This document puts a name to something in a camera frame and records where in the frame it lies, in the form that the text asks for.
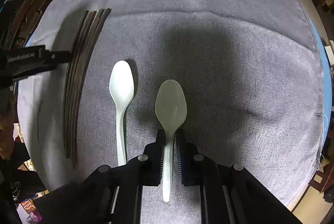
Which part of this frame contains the white plastic spoon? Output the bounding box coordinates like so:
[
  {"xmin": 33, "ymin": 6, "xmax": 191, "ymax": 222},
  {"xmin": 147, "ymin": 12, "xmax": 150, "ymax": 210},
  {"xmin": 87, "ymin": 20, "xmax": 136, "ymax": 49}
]
[
  {"xmin": 109, "ymin": 61, "xmax": 134, "ymax": 166},
  {"xmin": 155, "ymin": 79, "xmax": 187, "ymax": 202}
]

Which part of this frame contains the grey table cloth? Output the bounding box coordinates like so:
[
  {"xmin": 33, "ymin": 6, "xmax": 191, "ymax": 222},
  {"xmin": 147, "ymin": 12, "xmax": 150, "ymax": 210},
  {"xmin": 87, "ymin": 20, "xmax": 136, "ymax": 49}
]
[{"xmin": 16, "ymin": 0, "xmax": 326, "ymax": 224}]

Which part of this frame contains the blue under cloth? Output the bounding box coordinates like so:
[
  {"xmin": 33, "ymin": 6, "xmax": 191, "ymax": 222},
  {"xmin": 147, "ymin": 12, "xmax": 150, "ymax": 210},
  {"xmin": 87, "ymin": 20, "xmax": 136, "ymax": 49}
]
[{"xmin": 306, "ymin": 14, "xmax": 333, "ymax": 149}]

